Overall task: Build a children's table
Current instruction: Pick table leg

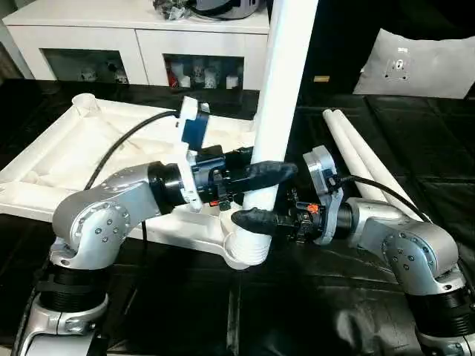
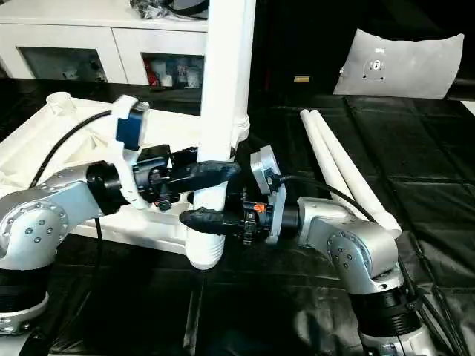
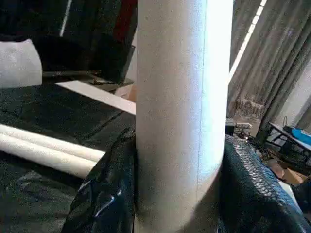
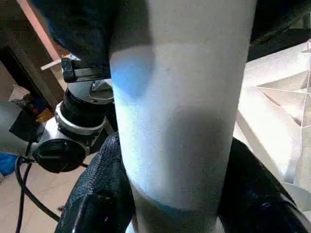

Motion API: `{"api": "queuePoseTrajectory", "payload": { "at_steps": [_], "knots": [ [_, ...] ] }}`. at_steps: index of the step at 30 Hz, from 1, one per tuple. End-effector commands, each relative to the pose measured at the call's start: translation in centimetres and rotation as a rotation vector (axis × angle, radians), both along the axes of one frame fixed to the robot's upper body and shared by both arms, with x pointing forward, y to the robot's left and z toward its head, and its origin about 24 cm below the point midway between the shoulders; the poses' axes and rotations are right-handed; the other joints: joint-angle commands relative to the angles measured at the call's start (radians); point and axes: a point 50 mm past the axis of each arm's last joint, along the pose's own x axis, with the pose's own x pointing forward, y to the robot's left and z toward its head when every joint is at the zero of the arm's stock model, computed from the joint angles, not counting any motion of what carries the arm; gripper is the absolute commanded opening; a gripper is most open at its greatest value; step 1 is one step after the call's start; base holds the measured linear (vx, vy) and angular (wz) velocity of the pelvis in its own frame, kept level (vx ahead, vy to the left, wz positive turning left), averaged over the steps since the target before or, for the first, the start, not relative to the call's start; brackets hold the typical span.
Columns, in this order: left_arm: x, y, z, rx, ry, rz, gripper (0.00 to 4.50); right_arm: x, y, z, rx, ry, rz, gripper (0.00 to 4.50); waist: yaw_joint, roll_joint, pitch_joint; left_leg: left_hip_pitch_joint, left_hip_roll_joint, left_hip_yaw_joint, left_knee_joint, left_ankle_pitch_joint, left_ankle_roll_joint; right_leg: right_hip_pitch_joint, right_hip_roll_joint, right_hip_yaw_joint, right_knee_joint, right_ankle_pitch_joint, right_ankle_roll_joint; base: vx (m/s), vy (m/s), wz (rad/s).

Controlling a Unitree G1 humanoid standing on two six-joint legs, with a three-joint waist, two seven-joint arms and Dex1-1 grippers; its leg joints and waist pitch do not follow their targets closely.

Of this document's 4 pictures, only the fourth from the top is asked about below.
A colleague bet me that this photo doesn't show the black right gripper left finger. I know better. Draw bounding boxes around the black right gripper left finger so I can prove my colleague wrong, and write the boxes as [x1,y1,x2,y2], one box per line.
[54,132,137,233]

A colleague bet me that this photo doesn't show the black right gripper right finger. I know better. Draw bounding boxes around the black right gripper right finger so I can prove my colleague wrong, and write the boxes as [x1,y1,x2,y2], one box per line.
[217,137,311,233]

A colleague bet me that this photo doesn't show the white plastic table top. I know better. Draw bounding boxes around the white plastic table top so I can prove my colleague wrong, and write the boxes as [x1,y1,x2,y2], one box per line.
[232,39,311,212]

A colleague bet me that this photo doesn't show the white plastic table leg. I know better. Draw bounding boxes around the white plastic table leg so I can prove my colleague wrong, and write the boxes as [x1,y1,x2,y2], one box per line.
[108,0,259,233]

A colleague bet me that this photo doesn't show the blue floor object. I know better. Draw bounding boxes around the blue floor object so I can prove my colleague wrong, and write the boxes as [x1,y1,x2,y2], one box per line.
[0,152,20,176]

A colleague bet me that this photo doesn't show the dark blue robot torso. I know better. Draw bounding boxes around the dark blue robot torso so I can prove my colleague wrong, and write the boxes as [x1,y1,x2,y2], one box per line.
[36,0,153,84]

